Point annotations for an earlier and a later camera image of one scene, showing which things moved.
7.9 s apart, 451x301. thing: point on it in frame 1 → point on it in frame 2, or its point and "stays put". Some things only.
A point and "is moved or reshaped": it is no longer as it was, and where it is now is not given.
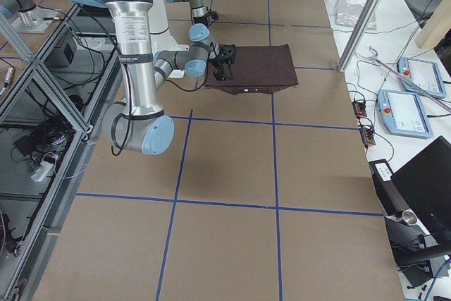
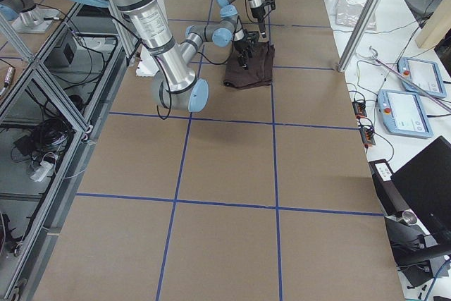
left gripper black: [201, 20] → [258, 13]
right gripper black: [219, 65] → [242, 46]
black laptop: [425, 183] stays put
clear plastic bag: [348, 14] stays put
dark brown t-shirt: [258, 68] is moved or reshaped
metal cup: [409, 217] stays put
